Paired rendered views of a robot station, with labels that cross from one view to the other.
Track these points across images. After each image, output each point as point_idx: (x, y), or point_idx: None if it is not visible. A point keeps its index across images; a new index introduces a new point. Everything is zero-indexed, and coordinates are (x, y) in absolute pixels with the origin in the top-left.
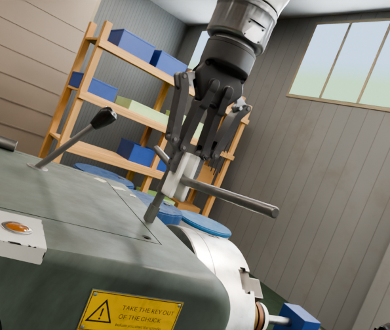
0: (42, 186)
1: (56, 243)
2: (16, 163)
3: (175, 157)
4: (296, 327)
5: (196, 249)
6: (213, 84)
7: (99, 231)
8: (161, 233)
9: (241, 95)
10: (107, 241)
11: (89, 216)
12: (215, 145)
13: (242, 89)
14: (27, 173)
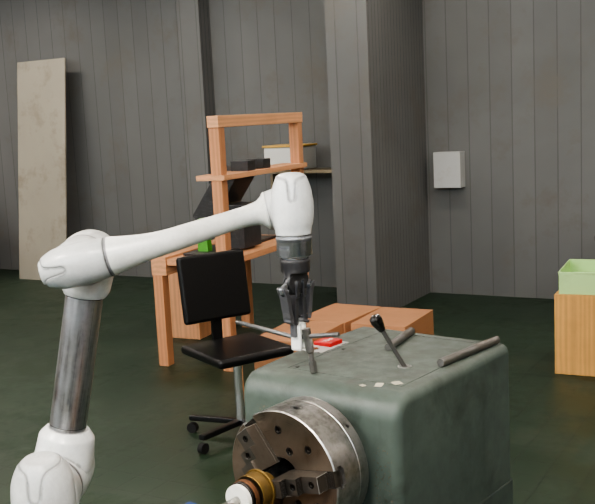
0: (363, 360)
1: (302, 351)
2: (406, 362)
3: None
4: None
5: (290, 398)
6: None
7: (308, 359)
8: (299, 372)
9: (283, 282)
10: (298, 358)
11: (324, 361)
12: (290, 316)
13: (283, 279)
14: (385, 361)
